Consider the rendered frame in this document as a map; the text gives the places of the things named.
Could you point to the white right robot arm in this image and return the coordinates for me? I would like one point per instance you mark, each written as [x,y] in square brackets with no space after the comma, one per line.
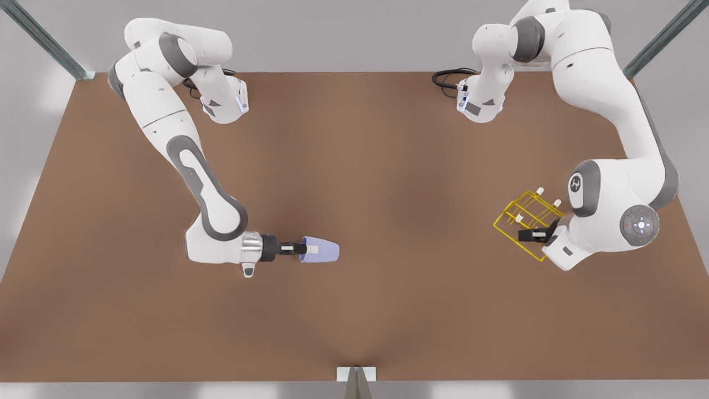
[149,100]

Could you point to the silver frame post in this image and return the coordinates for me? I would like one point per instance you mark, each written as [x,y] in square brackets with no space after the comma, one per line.
[356,383]
[41,36]
[662,36]

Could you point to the pale blue cup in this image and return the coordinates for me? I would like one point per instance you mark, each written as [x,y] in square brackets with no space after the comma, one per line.
[322,250]

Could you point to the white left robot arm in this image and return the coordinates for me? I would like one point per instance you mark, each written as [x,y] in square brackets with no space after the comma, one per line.
[604,77]

